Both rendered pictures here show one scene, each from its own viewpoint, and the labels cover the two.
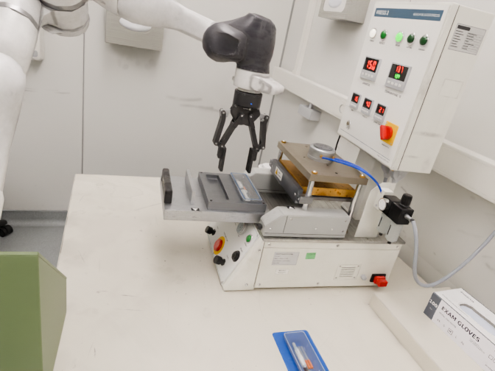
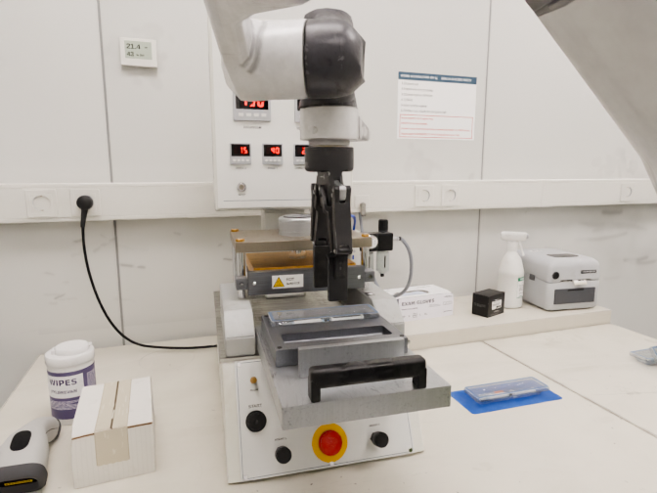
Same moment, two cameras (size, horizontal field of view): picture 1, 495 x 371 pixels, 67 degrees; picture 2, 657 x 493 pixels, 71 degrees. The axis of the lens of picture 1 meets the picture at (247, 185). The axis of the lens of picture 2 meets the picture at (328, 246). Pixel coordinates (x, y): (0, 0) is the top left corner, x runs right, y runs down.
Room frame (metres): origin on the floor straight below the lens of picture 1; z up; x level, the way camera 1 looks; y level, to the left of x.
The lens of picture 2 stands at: (0.96, 0.76, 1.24)
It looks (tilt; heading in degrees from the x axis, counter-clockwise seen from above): 9 degrees down; 274
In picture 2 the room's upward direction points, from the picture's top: straight up
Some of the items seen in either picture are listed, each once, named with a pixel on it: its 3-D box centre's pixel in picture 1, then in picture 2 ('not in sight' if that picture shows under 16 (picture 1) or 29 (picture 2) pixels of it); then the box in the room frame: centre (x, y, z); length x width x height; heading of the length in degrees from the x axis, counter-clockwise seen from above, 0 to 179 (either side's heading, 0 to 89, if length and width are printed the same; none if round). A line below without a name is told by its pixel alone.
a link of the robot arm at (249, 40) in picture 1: (239, 39); (328, 55); (1.01, 0.09, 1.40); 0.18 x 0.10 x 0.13; 88
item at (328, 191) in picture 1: (317, 172); (301, 253); (1.09, -0.20, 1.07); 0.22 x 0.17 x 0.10; 19
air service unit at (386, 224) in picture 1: (390, 214); (373, 248); (0.93, -0.39, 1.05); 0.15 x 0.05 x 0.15; 19
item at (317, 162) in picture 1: (329, 169); (303, 243); (1.08, -0.23, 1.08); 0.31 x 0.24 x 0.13; 19
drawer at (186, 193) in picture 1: (213, 193); (337, 350); (0.99, 0.09, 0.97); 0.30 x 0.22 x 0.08; 109
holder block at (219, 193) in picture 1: (230, 191); (329, 332); (1.01, 0.05, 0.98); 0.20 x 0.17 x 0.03; 19
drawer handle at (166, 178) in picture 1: (166, 184); (368, 377); (0.95, 0.22, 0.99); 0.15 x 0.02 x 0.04; 19
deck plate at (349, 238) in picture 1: (314, 211); (295, 312); (1.10, -0.23, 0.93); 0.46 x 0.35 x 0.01; 109
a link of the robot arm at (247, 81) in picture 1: (259, 82); (336, 128); (1.00, 0.02, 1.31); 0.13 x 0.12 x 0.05; 21
